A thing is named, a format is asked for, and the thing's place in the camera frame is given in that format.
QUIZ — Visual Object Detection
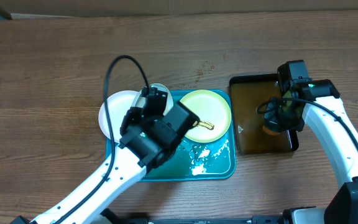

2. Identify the green and yellow sponge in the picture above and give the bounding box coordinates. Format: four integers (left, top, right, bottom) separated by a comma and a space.
262, 126, 280, 136

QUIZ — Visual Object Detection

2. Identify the white plate with sauce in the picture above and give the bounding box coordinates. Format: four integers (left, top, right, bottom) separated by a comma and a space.
131, 83, 173, 117

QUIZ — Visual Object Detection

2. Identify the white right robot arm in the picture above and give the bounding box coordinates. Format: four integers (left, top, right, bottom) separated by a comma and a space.
256, 96, 358, 186

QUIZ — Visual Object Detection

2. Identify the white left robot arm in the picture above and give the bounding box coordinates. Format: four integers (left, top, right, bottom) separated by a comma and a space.
32, 103, 199, 223

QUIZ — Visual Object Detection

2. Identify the black tray with brown water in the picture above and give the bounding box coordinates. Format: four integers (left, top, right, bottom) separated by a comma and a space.
229, 73, 299, 154

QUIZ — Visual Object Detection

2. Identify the teal plastic tray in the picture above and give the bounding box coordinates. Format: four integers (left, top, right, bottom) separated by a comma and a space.
105, 89, 237, 182

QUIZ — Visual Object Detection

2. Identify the yellow-green plate with sauce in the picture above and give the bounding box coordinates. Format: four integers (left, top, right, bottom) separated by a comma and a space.
180, 90, 232, 143

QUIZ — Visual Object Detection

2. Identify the brown cardboard wall panel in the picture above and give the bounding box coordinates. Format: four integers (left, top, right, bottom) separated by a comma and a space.
0, 0, 358, 19

